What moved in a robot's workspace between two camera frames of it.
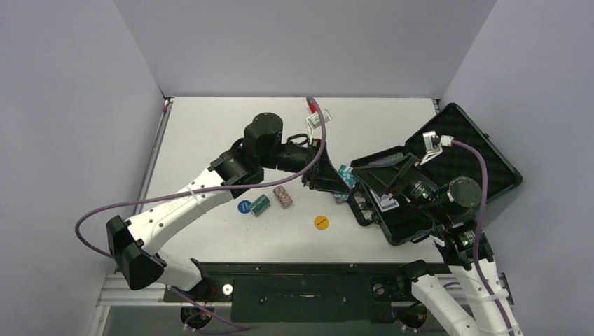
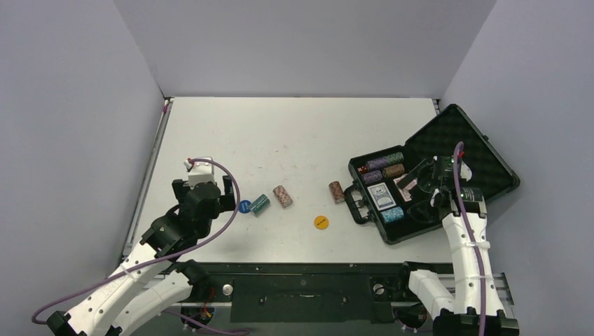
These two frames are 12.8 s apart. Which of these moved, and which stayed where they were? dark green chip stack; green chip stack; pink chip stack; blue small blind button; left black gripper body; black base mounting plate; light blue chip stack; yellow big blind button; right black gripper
Moved: left black gripper body; light blue chip stack; right black gripper
Stayed: green chip stack; pink chip stack; blue small blind button; black base mounting plate; dark green chip stack; yellow big blind button
